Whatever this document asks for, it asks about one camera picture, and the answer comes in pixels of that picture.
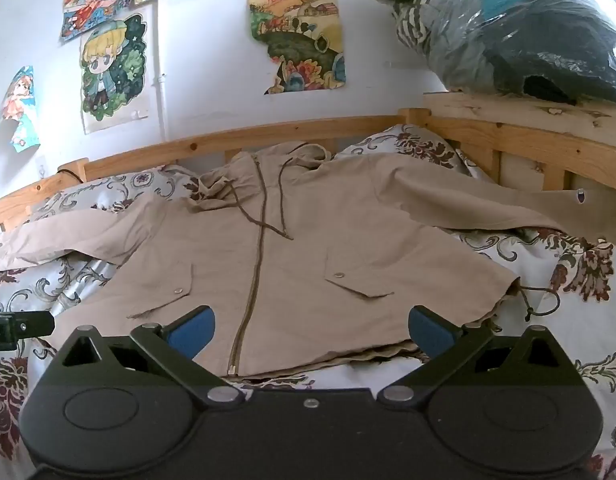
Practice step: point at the white wall pipe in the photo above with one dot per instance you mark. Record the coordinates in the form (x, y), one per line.
(161, 105)

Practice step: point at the wooden bed frame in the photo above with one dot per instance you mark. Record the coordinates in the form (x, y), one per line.
(288, 132)

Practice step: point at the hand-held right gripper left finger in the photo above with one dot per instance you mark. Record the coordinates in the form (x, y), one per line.
(190, 332)

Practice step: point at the small torn cartoon wall poster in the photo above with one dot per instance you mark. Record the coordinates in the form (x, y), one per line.
(20, 105)

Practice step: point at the blond cartoon figure wall poster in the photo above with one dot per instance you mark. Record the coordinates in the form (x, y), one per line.
(113, 70)

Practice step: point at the white wall socket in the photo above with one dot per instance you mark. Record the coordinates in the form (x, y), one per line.
(41, 167)

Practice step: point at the beige hooded jacket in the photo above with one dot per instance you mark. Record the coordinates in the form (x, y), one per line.
(298, 270)

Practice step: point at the cartoon girl wall poster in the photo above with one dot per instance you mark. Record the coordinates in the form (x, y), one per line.
(98, 5)

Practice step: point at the floral duvet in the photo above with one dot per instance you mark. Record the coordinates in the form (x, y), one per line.
(588, 320)

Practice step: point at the plastic bag of clothes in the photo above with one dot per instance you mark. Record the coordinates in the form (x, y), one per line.
(538, 35)

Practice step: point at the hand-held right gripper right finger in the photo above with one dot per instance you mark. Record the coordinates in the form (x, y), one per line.
(433, 332)

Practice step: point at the landscape wall poster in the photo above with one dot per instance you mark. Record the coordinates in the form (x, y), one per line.
(298, 35)

